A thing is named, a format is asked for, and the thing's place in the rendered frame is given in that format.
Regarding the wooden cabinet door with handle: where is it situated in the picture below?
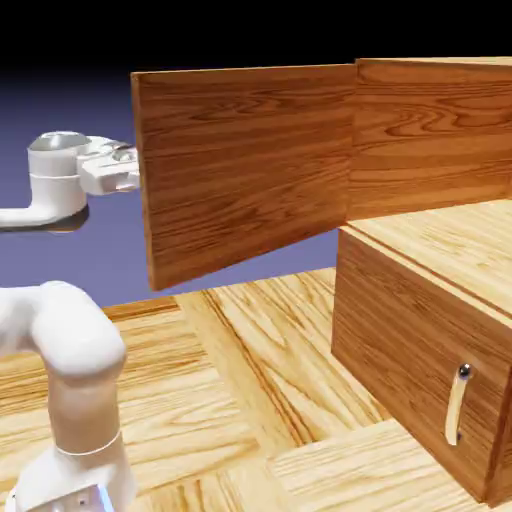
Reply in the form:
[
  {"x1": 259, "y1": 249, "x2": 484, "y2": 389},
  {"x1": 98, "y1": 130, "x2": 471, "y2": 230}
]
[{"x1": 330, "y1": 229, "x2": 512, "y2": 504}]

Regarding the wooden cabinet door without handle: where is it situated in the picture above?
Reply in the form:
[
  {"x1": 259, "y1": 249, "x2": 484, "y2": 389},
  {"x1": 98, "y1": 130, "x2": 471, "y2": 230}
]
[{"x1": 130, "y1": 63, "x2": 358, "y2": 292}]

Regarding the wooden cabinet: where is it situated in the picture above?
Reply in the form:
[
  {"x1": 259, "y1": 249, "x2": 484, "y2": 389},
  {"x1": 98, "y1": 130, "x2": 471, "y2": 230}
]
[{"x1": 330, "y1": 56, "x2": 512, "y2": 509}]

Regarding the curved pale metal handle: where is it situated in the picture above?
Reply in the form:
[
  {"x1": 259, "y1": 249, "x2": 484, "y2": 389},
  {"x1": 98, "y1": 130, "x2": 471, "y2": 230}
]
[{"x1": 444, "y1": 362, "x2": 474, "y2": 448}]

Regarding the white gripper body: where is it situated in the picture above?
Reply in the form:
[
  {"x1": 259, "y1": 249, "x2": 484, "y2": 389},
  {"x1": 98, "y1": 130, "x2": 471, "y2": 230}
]
[{"x1": 77, "y1": 154, "x2": 142, "y2": 197}]

